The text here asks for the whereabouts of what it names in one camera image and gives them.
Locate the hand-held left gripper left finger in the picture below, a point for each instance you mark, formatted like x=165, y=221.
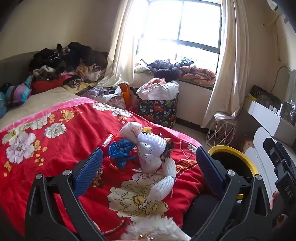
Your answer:
x=89, y=166

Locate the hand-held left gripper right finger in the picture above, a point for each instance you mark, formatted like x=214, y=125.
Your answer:
x=209, y=169

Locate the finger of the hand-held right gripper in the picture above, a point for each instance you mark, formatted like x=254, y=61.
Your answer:
x=285, y=190
x=284, y=151

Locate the yellow rimmed black bin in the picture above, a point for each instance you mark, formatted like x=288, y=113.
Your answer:
x=231, y=162

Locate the red tube wrapper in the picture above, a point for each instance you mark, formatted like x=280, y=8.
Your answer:
x=107, y=140

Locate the blue glove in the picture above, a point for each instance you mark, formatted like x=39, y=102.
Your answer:
x=120, y=148

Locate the small white printed plastic bag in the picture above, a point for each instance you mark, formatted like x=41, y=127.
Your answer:
x=129, y=129

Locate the person's right hand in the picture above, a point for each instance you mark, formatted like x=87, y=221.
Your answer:
x=273, y=200

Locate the red floral blanket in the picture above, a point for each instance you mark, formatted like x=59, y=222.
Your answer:
x=69, y=139

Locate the clear acrylic organizer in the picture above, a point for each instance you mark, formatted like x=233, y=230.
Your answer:
x=289, y=113

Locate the white foam fruit net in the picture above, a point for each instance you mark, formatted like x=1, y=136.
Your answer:
x=150, y=148
x=170, y=168
x=161, y=190

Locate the person's left leg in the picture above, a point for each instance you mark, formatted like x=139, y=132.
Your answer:
x=203, y=208

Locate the white dresser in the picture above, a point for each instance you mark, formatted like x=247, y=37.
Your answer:
x=261, y=113

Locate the black bag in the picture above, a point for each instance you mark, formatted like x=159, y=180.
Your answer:
x=263, y=95

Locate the yellow box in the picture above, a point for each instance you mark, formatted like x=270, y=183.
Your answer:
x=251, y=97

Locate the white framed mirror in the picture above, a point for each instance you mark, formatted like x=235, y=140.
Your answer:
x=292, y=85

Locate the floral fabric bag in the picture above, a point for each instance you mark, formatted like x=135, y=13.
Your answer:
x=118, y=102

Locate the pale purple cloth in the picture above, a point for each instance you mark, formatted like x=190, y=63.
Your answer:
x=97, y=92

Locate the dinosaur print laundry basket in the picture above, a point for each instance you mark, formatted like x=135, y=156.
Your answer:
x=157, y=111

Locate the yellow patterned blanket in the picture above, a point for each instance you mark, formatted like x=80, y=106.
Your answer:
x=78, y=87

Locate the orange bag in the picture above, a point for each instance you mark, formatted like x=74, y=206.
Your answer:
x=126, y=95

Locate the large white plastic bag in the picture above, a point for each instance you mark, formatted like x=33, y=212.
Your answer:
x=161, y=91

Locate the cream curtain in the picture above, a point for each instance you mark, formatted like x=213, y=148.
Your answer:
x=120, y=46
x=229, y=69

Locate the pink cloth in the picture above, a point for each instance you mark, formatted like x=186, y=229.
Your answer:
x=157, y=81

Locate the striped purple blue cloth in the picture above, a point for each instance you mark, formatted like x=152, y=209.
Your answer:
x=18, y=91

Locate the dark clothes heap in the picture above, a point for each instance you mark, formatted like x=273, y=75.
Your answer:
x=161, y=69

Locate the pale green white cloth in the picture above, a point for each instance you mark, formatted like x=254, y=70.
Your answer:
x=142, y=68

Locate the pile of clothes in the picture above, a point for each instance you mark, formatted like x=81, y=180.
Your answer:
x=69, y=53

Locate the black framed window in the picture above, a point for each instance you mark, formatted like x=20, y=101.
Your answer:
x=196, y=23

